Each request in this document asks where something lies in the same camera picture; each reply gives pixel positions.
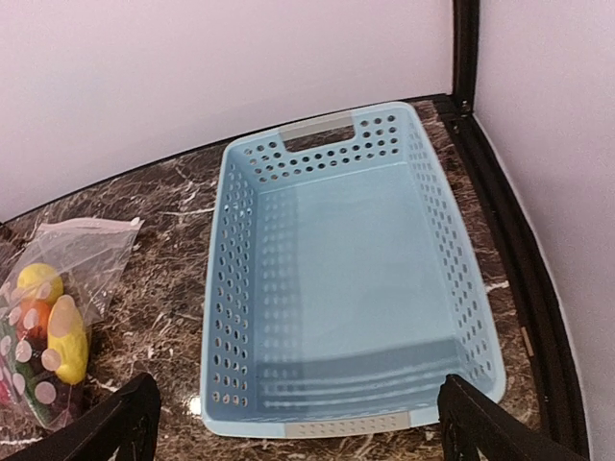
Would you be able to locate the clear zip top bag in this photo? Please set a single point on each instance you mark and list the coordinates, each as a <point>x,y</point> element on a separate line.
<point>90,254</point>

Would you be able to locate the orange fruit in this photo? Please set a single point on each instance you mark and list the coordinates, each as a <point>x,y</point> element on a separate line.
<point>33,320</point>

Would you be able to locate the red apple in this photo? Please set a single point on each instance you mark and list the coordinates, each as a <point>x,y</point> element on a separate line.
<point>6,390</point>

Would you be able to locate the black front rail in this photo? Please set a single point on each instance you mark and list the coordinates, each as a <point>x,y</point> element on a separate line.
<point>553,367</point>

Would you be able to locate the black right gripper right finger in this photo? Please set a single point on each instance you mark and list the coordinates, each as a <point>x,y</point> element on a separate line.
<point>473,426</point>

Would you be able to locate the light blue perforated basket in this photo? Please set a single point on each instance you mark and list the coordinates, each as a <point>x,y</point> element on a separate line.
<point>342,286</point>

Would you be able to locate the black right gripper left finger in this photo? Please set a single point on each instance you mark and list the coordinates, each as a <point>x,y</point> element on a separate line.
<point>124,426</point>

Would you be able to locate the green cucumber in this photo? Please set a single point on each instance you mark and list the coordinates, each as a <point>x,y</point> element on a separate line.
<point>21,380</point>

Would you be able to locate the black frame post right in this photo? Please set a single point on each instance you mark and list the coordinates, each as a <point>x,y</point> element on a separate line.
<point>466,53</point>

